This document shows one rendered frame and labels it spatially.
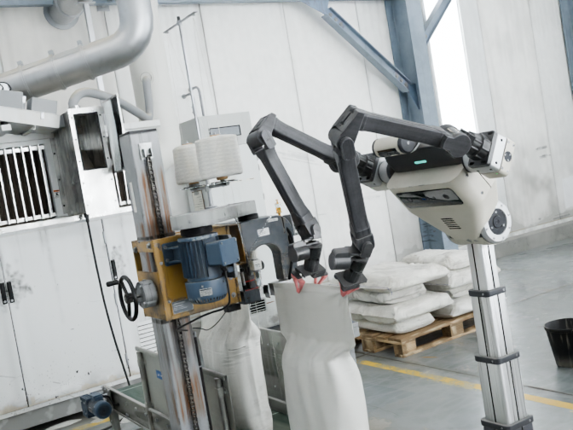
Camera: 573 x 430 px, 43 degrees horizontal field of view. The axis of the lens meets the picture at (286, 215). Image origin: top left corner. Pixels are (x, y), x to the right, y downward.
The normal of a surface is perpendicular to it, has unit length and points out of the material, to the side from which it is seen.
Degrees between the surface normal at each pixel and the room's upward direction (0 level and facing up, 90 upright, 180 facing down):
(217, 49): 90
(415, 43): 90
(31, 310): 90
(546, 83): 90
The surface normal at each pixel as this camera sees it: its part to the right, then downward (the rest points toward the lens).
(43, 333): 0.53, -0.04
